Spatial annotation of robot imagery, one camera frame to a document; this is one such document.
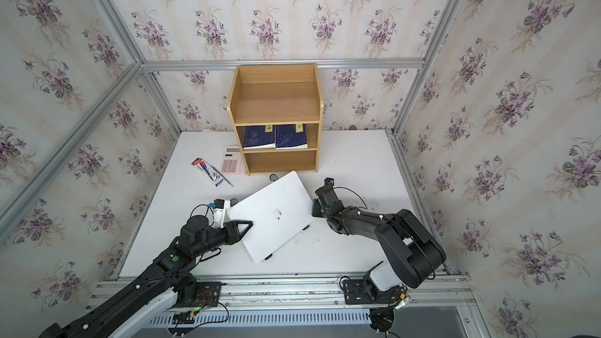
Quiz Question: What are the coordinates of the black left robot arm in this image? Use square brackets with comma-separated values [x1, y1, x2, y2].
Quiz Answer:
[40, 215, 253, 337]

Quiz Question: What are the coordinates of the dark blue book left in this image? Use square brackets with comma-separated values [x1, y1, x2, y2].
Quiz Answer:
[243, 125, 275, 150]

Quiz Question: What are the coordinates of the wooden shelf unit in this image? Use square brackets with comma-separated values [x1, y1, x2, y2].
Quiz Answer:
[227, 64, 325, 175]

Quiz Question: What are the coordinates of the aluminium front rail frame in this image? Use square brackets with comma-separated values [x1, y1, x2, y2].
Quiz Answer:
[79, 271, 494, 338]

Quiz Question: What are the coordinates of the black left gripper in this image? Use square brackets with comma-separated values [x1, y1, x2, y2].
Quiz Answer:
[190, 224, 254, 262]

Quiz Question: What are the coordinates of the silver laptop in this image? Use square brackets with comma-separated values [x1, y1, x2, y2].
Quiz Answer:
[228, 172, 314, 263]

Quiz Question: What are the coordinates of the dark blue book right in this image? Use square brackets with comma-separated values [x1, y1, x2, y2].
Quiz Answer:
[275, 124, 308, 150]

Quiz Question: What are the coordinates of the pink white calculator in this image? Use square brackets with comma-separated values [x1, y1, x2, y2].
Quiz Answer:
[221, 146, 247, 175]

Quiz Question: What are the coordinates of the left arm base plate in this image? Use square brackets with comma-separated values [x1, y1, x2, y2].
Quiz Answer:
[174, 282, 222, 308]

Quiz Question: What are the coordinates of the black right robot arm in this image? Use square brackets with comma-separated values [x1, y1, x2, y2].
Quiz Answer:
[311, 185, 447, 294]

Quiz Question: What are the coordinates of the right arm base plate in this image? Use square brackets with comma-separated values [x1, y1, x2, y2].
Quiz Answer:
[338, 276, 408, 306]

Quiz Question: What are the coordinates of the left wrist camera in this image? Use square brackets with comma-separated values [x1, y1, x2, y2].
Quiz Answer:
[209, 199, 231, 228]

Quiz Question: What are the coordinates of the pen blister pack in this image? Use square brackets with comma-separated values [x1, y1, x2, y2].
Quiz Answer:
[191, 158, 233, 187]

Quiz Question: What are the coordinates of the dark blue book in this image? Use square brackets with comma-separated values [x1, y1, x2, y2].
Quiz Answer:
[243, 125, 275, 150]
[275, 124, 308, 150]

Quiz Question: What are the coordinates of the black round floor connector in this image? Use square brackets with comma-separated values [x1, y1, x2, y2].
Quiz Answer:
[369, 308, 395, 334]

